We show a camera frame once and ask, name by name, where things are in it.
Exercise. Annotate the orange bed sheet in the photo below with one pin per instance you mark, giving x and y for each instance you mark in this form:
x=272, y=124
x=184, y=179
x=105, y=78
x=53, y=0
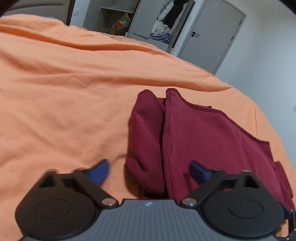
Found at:
x=66, y=97

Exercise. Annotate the dark red garment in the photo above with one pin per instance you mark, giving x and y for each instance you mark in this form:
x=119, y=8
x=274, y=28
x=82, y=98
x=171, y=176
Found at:
x=166, y=134

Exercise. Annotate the grey open wardrobe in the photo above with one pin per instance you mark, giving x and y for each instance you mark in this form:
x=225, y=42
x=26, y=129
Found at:
x=101, y=15

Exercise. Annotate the colourful bag in wardrobe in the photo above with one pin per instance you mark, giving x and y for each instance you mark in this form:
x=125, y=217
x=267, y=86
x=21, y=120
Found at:
x=120, y=27

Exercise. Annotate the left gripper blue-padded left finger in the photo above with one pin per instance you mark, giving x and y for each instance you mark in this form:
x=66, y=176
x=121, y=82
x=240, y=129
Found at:
x=90, y=181

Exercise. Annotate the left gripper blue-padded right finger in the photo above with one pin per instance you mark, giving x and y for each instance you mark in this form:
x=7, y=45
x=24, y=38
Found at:
x=209, y=182

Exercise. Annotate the grey room door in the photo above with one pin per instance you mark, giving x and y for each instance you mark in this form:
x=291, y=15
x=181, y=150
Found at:
x=212, y=34

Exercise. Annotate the brown padded headboard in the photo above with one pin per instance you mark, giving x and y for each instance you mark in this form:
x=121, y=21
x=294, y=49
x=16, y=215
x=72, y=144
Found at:
x=58, y=9

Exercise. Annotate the folded clothes pile in wardrobe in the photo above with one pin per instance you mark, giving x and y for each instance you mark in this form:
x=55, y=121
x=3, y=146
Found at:
x=161, y=32

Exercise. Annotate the hanging clothes in wardrobe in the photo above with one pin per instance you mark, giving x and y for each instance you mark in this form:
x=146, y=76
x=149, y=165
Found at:
x=170, y=11

